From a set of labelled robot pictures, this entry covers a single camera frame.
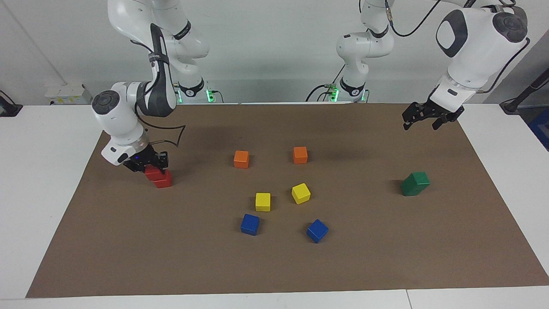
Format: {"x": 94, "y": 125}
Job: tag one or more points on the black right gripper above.
{"x": 141, "y": 158}

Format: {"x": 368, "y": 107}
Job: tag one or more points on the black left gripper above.
{"x": 441, "y": 112}

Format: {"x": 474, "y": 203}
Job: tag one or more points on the red wooden cube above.
{"x": 151, "y": 174}
{"x": 164, "y": 182}

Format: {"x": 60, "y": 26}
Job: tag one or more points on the green wooden cube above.
{"x": 420, "y": 178}
{"x": 408, "y": 189}

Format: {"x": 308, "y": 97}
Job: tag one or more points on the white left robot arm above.
{"x": 476, "y": 51}

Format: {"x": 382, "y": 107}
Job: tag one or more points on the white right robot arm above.
{"x": 124, "y": 124}

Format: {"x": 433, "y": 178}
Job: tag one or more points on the black tripod stand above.
{"x": 512, "y": 105}

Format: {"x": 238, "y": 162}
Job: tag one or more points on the orange wooden cube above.
{"x": 241, "y": 159}
{"x": 300, "y": 155}

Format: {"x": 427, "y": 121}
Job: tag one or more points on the white box with yellow label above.
{"x": 68, "y": 92}

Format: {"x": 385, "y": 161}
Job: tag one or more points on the blue crate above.
{"x": 541, "y": 126}

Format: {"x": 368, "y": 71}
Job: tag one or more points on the blue wooden cube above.
{"x": 317, "y": 231}
{"x": 250, "y": 224}

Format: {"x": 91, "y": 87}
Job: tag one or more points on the yellow wooden cube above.
{"x": 263, "y": 201}
{"x": 300, "y": 193}

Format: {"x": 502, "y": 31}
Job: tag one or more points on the black stand foot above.
{"x": 8, "y": 109}

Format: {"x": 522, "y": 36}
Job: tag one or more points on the brown table mat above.
{"x": 274, "y": 266}

